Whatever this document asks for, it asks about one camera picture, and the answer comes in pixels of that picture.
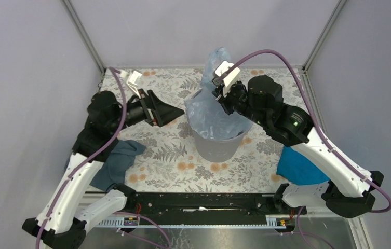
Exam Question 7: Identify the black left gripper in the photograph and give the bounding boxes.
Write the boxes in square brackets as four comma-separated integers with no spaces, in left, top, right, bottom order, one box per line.
[109,88,185,133]

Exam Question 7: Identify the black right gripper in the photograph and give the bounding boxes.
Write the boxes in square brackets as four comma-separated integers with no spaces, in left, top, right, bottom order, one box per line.
[212,78,268,127]

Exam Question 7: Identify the light blue plastic trash bag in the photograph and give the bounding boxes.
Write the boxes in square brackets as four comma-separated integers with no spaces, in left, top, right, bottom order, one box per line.
[184,47,253,141]

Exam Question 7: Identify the grey plastic trash bin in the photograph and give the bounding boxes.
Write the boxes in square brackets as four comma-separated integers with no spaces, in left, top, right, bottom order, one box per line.
[186,90,250,162]

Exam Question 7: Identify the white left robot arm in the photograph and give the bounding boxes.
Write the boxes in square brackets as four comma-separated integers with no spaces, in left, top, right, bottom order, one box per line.
[22,89,184,248]

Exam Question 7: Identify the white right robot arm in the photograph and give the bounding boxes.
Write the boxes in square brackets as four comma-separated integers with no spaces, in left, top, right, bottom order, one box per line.
[213,75,384,218]

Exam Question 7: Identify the floral patterned table mat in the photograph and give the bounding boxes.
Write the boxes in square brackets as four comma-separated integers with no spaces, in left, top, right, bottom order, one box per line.
[118,68,305,193]

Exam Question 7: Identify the grey-blue cloth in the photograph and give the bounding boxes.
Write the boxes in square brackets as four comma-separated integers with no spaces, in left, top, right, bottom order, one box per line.
[90,139,146,192]

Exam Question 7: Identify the bright blue cloth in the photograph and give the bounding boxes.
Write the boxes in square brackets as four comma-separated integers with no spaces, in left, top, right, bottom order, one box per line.
[276,146,330,186]

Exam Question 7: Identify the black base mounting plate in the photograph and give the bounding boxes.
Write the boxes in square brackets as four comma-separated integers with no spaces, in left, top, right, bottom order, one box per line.
[121,192,307,221]

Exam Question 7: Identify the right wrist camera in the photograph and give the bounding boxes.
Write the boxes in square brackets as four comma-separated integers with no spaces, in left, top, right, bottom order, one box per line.
[212,61,241,97]

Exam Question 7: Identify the slotted cable duct rail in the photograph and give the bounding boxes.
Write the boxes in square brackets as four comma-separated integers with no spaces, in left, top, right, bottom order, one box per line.
[96,215,287,229]

